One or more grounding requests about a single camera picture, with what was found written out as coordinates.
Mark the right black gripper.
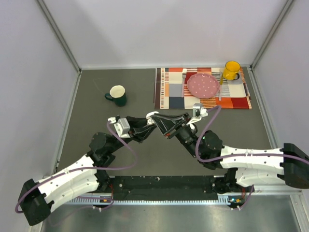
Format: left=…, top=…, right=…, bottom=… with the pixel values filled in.
left=152, top=112, right=202, bottom=158

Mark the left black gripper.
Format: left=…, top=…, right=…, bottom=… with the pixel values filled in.
left=108, top=116, right=157, bottom=153

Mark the small white earbud case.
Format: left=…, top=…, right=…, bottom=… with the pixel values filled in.
left=146, top=111, right=159, bottom=125

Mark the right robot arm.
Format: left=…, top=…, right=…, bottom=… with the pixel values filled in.
left=146, top=108, right=309, bottom=192

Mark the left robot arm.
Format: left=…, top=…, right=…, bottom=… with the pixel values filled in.
left=15, top=116, right=156, bottom=226

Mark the dark green mug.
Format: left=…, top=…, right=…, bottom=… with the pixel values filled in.
left=104, top=85, right=127, bottom=107

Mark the pink polka dot plate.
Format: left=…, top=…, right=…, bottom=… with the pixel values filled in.
left=187, top=73, right=220, bottom=99

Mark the colourful patchwork placemat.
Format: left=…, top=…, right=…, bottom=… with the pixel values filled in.
left=154, top=68, right=252, bottom=109

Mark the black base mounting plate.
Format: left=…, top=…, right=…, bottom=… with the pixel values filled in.
left=96, top=175, right=250, bottom=201

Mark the yellow mug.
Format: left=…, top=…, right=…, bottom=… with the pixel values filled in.
left=222, top=61, right=241, bottom=81

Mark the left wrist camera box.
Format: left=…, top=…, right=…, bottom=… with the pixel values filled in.
left=108, top=116, right=130, bottom=138

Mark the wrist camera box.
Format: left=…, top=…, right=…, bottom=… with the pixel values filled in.
left=108, top=116, right=130, bottom=138
left=188, top=103, right=208, bottom=124

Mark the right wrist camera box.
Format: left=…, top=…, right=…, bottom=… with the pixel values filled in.
left=188, top=103, right=208, bottom=124

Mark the pink handled fork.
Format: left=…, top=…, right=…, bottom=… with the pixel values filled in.
left=182, top=68, right=187, bottom=98

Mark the grey slotted cable duct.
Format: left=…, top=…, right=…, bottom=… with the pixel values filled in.
left=67, top=194, right=234, bottom=205

